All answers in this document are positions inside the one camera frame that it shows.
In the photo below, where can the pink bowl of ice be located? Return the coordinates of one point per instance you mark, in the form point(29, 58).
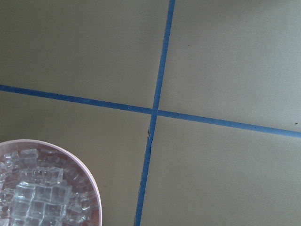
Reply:
point(42, 184)

